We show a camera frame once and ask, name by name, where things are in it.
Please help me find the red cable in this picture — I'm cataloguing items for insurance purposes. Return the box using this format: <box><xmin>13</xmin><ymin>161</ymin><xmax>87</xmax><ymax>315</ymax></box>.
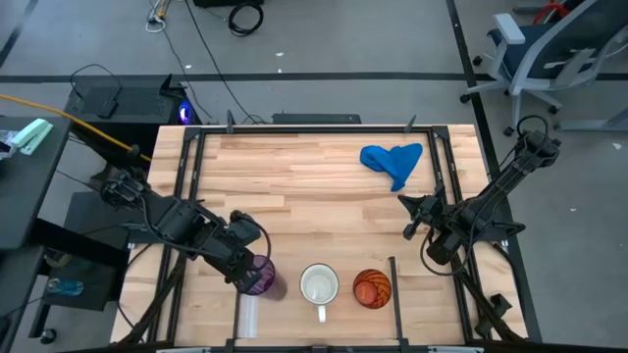
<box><xmin>533</xmin><ymin>2</ymin><xmax>573</xmax><ymax>25</ymax></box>

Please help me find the coiled black cable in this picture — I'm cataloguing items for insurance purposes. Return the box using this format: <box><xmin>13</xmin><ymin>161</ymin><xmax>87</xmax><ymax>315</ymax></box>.
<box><xmin>228</xmin><ymin>3</ymin><xmax>265</xmax><ymax>37</ymax></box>

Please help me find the black cable bracket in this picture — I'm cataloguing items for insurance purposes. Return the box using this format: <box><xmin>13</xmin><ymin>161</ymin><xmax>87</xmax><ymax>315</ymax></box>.
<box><xmin>474</xmin><ymin>292</ymin><xmax>514</xmax><ymax>339</ymax></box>

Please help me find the white cable bundle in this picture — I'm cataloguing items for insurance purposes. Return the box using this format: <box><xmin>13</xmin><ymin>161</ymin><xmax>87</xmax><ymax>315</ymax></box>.
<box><xmin>145</xmin><ymin>0</ymin><xmax>171</xmax><ymax>33</ymax></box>

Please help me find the yellow cable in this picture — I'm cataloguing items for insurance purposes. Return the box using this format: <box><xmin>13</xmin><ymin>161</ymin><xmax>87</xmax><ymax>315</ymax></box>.
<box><xmin>0</xmin><ymin>93</ymin><xmax>152</xmax><ymax>163</ymax></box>

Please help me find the blue plastic item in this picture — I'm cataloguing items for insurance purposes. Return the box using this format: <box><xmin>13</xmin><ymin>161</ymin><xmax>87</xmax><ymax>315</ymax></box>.
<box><xmin>47</xmin><ymin>277</ymin><xmax>84</xmax><ymax>297</ymax></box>

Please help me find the clear plastic packet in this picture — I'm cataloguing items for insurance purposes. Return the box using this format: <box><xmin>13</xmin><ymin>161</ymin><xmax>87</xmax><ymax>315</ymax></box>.
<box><xmin>0</xmin><ymin>129</ymin><xmax>20</xmax><ymax>161</ymax></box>

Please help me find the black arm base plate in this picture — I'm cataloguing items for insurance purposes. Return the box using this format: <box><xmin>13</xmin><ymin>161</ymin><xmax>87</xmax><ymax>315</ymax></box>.
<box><xmin>436</xmin><ymin>203</ymin><xmax>526</xmax><ymax>242</ymax></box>

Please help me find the black computer tower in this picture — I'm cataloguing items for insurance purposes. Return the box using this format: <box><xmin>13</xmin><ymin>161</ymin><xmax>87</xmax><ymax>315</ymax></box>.
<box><xmin>64</xmin><ymin>74</ymin><xmax>197</xmax><ymax>173</ymax></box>

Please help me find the blue cloth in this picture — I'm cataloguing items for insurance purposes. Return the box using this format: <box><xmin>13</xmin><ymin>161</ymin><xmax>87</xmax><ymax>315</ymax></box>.
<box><xmin>359</xmin><ymin>142</ymin><xmax>424</xmax><ymax>193</ymax></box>

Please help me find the purple ball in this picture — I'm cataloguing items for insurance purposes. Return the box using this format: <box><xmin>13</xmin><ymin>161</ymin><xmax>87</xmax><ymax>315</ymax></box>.
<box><xmin>239</xmin><ymin>253</ymin><xmax>277</xmax><ymax>296</ymax></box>

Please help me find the wooden shelf with black legs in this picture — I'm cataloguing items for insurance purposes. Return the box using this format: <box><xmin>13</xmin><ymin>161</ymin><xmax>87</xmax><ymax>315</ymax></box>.
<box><xmin>230</xmin><ymin>254</ymin><xmax>409</xmax><ymax>347</ymax></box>

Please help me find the long black floor cable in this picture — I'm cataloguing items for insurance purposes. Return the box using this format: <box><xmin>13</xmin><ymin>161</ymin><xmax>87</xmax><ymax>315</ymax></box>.
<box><xmin>183</xmin><ymin>0</ymin><xmax>266</xmax><ymax>124</ymax></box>

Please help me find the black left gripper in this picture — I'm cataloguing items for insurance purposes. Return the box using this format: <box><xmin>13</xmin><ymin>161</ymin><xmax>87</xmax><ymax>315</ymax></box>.
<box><xmin>208</xmin><ymin>229</ymin><xmax>264</xmax><ymax>295</ymax></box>

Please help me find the mint green stapler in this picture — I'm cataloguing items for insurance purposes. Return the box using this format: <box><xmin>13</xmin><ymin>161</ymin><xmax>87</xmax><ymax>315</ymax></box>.
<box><xmin>10</xmin><ymin>118</ymin><xmax>54</xmax><ymax>157</ymax></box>

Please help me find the orange ball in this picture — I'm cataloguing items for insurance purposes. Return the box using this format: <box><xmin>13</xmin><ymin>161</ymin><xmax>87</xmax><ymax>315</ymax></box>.
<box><xmin>352</xmin><ymin>269</ymin><xmax>393</xmax><ymax>311</ymax></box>

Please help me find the flat black box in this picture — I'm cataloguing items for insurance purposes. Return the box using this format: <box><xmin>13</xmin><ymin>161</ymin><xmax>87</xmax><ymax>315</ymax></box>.
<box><xmin>272</xmin><ymin>113</ymin><xmax>362</xmax><ymax>126</ymax></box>

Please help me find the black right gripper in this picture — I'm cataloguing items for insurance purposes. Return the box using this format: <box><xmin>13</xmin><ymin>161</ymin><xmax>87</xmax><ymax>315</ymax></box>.
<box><xmin>397</xmin><ymin>193</ymin><xmax>460</xmax><ymax>241</ymax></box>

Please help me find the grey and blue office chair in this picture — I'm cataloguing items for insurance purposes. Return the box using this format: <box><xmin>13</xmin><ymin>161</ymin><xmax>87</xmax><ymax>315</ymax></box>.
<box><xmin>459</xmin><ymin>0</ymin><xmax>628</xmax><ymax>137</ymax></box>

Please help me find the cream enamel mug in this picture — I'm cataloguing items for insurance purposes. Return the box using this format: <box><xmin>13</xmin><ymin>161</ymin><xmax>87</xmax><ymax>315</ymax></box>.
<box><xmin>298</xmin><ymin>263</ymin><xmax>340</xmax><ymax>325</ymax></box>

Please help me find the black side desk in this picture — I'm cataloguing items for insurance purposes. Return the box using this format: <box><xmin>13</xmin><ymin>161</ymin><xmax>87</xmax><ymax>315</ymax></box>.
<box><xmin>0</xmin><ymin>116</ymin><xmax>73</xmax><ymax>251</ymax></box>

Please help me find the black aluminium table frame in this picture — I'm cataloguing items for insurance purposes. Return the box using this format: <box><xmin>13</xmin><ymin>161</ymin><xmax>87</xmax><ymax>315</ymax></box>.
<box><xmin>117</xmin><ymin>123</ymin><xmax>529</xmax><ymax>353</ymax></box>

